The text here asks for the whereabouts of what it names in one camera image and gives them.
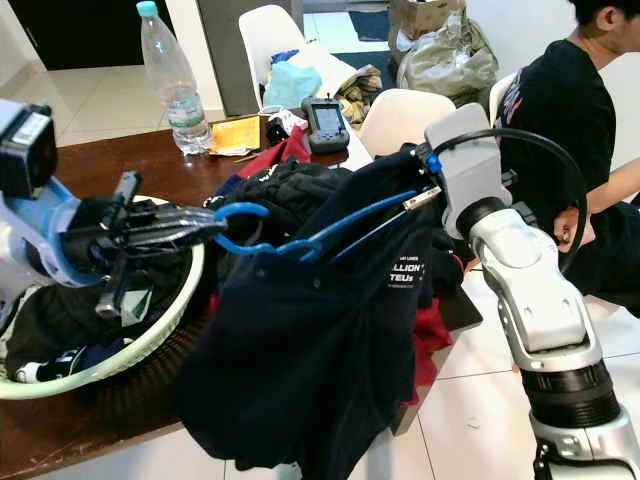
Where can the black white-striped garment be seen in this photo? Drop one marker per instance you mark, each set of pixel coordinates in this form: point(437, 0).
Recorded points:
point(60, 330)

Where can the olive green plastic bag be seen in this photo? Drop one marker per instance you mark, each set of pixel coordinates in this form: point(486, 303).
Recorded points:
point(450, 60)

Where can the teal cloth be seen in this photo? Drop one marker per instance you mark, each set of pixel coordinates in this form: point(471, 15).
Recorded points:
point(290, 85)

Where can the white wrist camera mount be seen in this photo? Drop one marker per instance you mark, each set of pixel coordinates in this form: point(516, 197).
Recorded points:
point(470, 165)
point(50, 230)

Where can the clear plastic water bottle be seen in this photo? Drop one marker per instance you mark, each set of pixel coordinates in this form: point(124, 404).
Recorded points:
point(175, 90)

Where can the person in black clothes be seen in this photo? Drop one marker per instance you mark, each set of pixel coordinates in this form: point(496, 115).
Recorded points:
point(555, 110)

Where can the black handheld controller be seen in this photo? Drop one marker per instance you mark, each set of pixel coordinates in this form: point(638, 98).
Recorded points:
point(327, 122)

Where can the brown patterned cloth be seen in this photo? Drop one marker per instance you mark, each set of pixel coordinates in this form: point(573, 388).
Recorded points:
point(358, 83)

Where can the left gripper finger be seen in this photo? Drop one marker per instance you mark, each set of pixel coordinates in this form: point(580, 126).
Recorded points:
point(190, 241)
point(190, 219)

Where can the brown paper bag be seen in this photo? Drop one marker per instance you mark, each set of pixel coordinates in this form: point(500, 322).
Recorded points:
point(420, 15)

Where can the black quilted jacket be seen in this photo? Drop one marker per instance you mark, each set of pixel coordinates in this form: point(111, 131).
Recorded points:
point(300, 185)

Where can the white plastic chair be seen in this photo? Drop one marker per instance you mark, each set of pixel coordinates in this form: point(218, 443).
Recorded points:
point(405, 120)
point(265, 35)

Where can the navy blue shirt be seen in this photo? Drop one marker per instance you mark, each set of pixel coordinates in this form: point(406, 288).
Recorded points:
point(300, 360)

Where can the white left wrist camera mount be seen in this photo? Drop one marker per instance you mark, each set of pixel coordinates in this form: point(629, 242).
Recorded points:
point(50, 230)

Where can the blue plastic hanger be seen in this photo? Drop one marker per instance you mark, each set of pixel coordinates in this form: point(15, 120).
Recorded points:
point(242, 206)

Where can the yellow paper packet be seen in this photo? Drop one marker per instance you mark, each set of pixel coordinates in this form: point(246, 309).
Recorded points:
point(238, 135)

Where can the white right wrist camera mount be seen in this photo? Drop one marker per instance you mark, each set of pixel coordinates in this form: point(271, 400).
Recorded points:
point(470, 165)

